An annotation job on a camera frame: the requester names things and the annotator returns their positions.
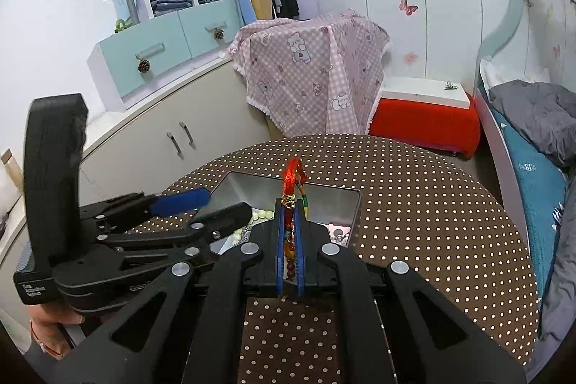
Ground pale green bead bracelet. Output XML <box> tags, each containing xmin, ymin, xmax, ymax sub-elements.
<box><xmin>228</xmin><ymin>208</ymin><xmax>276</xmax><ymax>246</ymax></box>

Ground red cord bracelet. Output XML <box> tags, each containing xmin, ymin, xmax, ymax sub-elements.
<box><xmin>278</xmin><ymin>156</ymin><xmax>312</xmax><ymax>304</ymax></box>

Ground pink cat charm keychain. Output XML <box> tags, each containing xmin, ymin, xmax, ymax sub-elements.
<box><xmin>326</xmin><ymin>223</ymin><xmax>351</xmax><ymax>247</ymax></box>

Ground person's left hand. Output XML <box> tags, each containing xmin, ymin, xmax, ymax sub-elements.
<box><xmin>27</xmin><ymin>300</ymin><xmax>85</xmax><ymax>360</ymax></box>

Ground cream low cabinet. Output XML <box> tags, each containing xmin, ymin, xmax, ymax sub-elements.
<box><xmin>0</xmin><ymin>54</ymin><xmax>274</xmax><ymax>322</ymax></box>

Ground cardboard piece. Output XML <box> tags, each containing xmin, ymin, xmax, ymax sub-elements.
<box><xmin>1</xmin><ymin>148</ymin><xmax>23</xmax><ymax>194</ymax></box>

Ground brown polka dot tablecloth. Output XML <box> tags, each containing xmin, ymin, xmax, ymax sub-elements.
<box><xmin>163</xmin><ymin>135</ymin><xmax>538</xmax><ymax>383</ymax></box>

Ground dark metal storage box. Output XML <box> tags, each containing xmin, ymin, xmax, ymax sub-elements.
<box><xmin>196</xmin><ymin>172</ymin><xmax>361</xmax><ymax>248</ymax></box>

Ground pinecone drawer ornament left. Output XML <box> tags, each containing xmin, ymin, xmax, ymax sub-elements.
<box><xmin>138</xmin><ymin>59</ymin><xmax>150</xmax><ymax>74</ymax></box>

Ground pinecone drawer ornament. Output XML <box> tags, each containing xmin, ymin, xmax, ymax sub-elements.
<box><xmin>214</xmin><ymin>28</ymin><xmax>225</xmax><ymax>40</ymax></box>
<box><xmin>138</xmin><ymin>59</ymin><xmax>150</xmax><ymax>74</ymax></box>

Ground teal two-drawer unit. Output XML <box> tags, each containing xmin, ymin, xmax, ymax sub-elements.
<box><xmin>87</xmin><ymin>0</ymin><xmax>240</xmax><ymax>112</ymax></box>

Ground pinecone drawer ornament right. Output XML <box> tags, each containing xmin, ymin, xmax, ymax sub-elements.
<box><xmin>214</xmin><ymin>28</ymin><xmax>225</xmax><ymax>40</ymax></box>

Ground green plant decoration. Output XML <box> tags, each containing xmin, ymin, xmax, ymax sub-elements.
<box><xmin>114</xmin><ymin>18</ymin><xmax>133</xmax><ymax>34</ymax></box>

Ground pink checkered bear cloth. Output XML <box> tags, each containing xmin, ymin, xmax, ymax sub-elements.
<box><xmin>229</xmin><ymin>10</ymin><xmax>391</xmax><ymax>137</ymax></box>

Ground folded jeans stack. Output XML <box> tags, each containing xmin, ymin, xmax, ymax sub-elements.
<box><xmin>149</xmin><ymin>0</ymin><xmax>193</xmax><ymax>15</ymax></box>

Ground teal bed sheet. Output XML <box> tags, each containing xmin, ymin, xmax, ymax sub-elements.
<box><xmin>474</xmin><ymin>94</ymin><xmax>567</xmax><ymax>298</ymax></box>

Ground red and white storage bench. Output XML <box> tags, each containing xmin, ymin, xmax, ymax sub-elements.
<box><xmin>369</xmin><ymin>76</ymin><xmax>481</xmax><ymax>160</ymax></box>

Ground grey duvet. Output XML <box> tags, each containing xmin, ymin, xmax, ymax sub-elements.
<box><xmin>487</xmin><ymin>80</ymin><xmax>576</xmax><ymax>339</ymax></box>

